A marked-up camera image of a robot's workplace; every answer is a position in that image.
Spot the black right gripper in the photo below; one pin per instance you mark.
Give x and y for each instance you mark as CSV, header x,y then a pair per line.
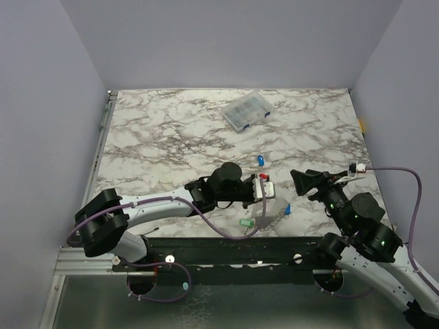
x,y
320,185

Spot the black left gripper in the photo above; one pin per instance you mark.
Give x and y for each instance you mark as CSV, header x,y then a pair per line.
x,y
250,181

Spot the clear plastic bag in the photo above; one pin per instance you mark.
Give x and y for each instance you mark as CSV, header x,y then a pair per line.
x,y
274,212

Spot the blue key tag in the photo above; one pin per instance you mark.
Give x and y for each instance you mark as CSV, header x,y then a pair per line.
x,y
261,161

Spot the green key tag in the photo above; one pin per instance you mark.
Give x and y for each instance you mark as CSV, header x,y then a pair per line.
x,y
247,223

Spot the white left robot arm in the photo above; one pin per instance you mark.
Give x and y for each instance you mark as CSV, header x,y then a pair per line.
x,y
104,223

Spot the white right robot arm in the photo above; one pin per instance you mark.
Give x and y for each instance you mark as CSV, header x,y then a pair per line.
x,y
368,248

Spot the clear plastic organizer box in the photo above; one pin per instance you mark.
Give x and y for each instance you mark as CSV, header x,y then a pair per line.
x,y
246,111

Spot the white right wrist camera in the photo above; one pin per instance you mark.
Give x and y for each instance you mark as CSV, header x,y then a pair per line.
x,y
355,171

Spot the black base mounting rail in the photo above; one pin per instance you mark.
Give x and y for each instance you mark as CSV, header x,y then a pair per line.
x,y
218,261

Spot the aluminium extrusion frame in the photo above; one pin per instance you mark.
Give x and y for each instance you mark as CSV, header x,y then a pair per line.
x,y
71,260

